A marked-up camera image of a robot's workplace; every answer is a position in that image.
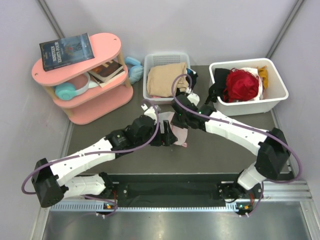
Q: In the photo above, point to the teal white headphones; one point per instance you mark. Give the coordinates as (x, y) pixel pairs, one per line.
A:
(77, 86)

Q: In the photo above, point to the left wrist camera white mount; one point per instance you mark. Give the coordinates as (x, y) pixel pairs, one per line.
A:
(152, 111)

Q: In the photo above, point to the white garment in bin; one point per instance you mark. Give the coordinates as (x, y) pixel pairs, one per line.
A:
(255, 73)

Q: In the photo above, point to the aluminium rail with cable duct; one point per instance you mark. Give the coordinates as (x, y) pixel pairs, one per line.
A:
(294, 192)

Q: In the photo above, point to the black bra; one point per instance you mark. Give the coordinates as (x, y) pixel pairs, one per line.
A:
(217, 89)

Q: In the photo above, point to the mustard yellow garment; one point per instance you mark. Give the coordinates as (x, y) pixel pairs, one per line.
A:
(263, 74)

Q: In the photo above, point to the brown book on shelf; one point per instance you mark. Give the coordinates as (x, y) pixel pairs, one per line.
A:
(107, 72)

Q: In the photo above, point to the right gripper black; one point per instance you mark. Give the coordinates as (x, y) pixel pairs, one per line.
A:
(175, 121)

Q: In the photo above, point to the grey perforated plastic basket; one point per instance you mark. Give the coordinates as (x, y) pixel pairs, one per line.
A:
(159, 59)

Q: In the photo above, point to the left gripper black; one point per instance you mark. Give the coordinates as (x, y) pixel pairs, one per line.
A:
(167, 139)

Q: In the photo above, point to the pink white mesh laundry bag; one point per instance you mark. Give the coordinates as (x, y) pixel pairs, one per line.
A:
(180, 133)

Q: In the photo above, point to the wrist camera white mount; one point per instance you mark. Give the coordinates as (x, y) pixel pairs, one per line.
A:
(193, 98)
(152, 111)

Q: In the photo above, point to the white plastic bin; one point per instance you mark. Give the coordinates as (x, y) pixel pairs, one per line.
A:
(275, 92)

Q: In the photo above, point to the black garment in basket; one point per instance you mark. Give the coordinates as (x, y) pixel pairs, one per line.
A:
(184, 82)

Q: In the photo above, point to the pink three-tier shelf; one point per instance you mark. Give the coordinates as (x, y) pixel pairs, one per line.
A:
(96, 102)

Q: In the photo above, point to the beige folded garment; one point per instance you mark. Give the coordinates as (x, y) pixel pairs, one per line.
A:
(160, 78)

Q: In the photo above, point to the light blue headphones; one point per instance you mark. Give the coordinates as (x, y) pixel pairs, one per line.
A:
(135, 69)

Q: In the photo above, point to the red lace bra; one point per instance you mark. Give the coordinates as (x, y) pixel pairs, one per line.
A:
(241, 86)

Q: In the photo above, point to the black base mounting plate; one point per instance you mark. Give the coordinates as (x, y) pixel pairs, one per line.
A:
(179, 190)

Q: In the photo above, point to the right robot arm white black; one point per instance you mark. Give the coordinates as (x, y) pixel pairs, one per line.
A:
(269, 147)

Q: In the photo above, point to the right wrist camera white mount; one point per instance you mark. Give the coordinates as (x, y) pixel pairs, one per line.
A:
(193, 98)

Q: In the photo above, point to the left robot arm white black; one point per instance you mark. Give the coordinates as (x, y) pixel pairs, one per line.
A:
(58, 179)

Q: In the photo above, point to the dark blue hardcover book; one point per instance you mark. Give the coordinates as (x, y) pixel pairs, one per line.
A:
(66, 51)

